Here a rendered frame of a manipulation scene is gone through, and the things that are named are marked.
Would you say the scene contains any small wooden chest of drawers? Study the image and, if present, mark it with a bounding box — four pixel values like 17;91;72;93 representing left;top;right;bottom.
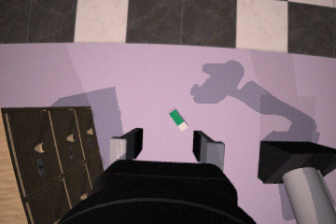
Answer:
0;106;102;224

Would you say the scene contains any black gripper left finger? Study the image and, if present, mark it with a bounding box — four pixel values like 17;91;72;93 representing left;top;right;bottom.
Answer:
109;128;143;166

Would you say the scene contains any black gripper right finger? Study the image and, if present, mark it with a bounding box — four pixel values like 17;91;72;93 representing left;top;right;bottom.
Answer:
192;131;225;172

